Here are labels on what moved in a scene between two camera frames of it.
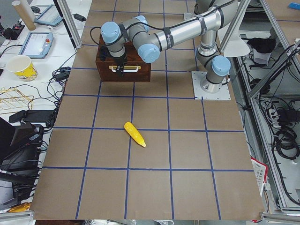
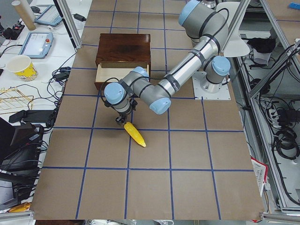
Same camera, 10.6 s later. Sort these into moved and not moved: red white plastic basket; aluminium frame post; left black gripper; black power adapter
Moved: left black gripper
Not moved: black power adapter; red white plastic basket; aluminium frame post
